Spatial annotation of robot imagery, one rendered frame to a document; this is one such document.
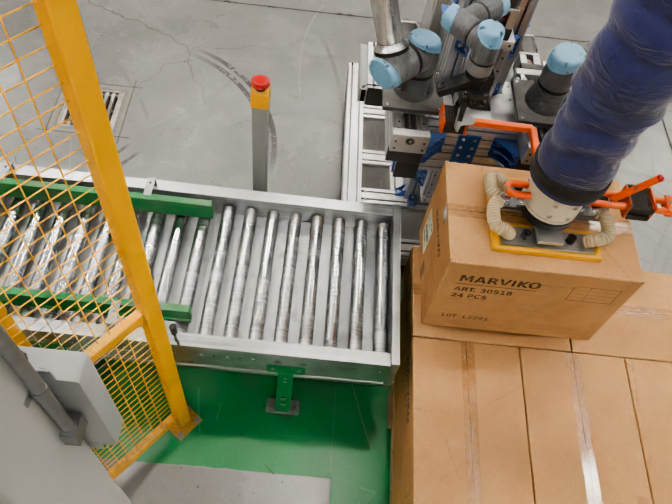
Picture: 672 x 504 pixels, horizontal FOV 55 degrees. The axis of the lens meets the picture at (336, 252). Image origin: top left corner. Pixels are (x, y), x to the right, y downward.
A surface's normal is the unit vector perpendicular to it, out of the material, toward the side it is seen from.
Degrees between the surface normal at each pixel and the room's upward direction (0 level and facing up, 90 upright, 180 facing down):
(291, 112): 0
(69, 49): 90
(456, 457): 0
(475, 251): 1
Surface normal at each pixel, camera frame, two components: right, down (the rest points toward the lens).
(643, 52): -0.54, 0.81
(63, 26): 0.74, 0.60
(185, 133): 0.10, -0.54
